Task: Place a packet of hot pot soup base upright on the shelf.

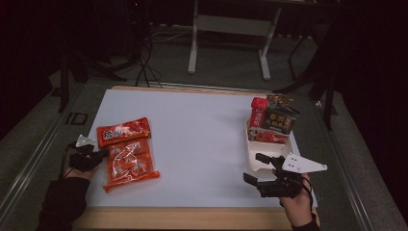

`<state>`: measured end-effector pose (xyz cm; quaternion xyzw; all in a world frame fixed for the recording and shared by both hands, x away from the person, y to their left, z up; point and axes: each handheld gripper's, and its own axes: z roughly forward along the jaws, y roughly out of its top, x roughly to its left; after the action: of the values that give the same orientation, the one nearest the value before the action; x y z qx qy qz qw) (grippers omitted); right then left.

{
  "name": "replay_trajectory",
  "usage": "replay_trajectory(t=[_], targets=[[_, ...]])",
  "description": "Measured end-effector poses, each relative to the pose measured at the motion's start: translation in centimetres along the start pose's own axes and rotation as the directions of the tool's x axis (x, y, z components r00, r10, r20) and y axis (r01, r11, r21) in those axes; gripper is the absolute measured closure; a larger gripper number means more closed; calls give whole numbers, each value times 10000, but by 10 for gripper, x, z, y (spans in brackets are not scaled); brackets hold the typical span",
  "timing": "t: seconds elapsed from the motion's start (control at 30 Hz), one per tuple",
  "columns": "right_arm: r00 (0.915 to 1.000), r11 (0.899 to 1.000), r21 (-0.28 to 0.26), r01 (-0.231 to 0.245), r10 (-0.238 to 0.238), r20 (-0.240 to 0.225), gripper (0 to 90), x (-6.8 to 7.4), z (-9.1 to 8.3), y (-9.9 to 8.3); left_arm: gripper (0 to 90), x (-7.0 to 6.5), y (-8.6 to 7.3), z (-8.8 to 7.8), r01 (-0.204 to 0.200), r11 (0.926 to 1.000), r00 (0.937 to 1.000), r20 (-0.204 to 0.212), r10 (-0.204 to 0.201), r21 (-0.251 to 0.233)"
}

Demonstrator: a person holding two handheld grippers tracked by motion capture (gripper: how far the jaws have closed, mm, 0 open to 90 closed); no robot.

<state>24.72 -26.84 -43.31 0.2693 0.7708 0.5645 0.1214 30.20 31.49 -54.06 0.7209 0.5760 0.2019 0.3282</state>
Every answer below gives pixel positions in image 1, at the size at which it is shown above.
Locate white table mat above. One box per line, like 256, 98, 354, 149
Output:
84, 89, 319, 210

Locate person's right hand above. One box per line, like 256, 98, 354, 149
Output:
272, 167, 318, 229

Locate black stand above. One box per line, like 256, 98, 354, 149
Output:
273, 18, 340, 131
57, 44, 128, 114

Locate black floor plate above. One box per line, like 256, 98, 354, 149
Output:
64, 112, 89, 126

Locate white metal desk frame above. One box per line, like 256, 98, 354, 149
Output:
187, 0, 283, 82

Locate black cables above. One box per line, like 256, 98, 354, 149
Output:
134, 28, 193, 89

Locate metal floor rail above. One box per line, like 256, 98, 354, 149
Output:
0, 102, 76, 219
312, 100, 374, 231

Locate person's left hand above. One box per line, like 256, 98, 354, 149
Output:
62, 165, 99, 181

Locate white compartment food container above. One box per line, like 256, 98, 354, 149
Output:
244, 118, 295, 179

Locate red and black seasoning packet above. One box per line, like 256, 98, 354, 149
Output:
248, 96, 301, 145

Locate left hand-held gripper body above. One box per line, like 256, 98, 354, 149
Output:
68, 134, 104, 173

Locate gold foil packet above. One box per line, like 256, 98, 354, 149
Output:
267, 93, 294, 109

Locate orange snack packet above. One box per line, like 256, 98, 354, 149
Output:
95, 116, 152, 149

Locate clear orange multi-pack bag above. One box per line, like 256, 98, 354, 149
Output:
102, 138, 161, 193

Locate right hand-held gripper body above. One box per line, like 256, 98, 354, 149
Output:
256, 153, 328, 198

